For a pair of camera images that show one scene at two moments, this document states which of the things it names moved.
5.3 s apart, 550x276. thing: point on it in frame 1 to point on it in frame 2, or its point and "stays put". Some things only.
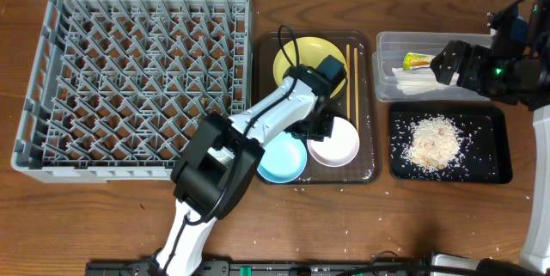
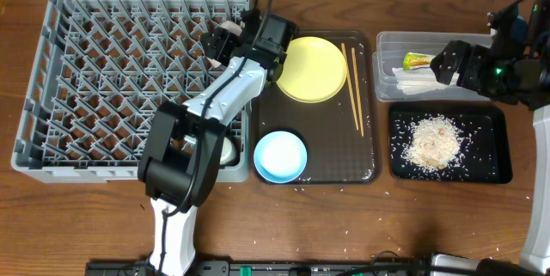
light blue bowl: (284, 159) stays put
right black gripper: (474, 55) stays put
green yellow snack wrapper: (412, 60) stays put
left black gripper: (314, 126) to (224, 42)
